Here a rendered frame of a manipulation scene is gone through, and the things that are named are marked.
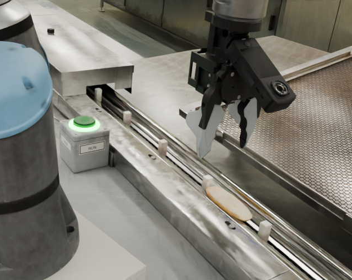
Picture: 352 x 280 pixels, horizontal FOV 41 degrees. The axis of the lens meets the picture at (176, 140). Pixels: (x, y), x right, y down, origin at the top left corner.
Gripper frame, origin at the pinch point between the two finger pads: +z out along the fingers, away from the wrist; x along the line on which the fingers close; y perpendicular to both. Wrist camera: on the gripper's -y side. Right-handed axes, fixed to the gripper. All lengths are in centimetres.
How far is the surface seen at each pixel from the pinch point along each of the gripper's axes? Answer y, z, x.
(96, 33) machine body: 108, 12, -30
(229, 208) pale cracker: -4.2, 8.0, 1.3
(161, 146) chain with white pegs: 16.6, 7.7, 0.5
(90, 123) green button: 22.2, 3.3, 12.4
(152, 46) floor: 328, 93, -197
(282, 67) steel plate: 54, 12, -71
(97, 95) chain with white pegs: 44.5, 8.3, 0.1
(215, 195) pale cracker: -0.5, 8.0, 1.0
